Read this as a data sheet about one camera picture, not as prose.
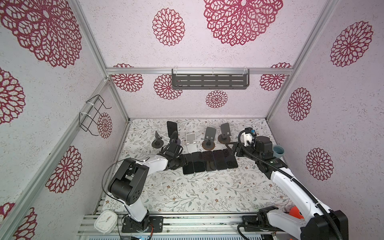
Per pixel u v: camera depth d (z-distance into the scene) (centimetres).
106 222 73
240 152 69
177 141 106
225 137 103
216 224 76
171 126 97
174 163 73
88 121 76
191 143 103
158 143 104
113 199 48
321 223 39
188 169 95
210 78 91
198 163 95
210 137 100
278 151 97
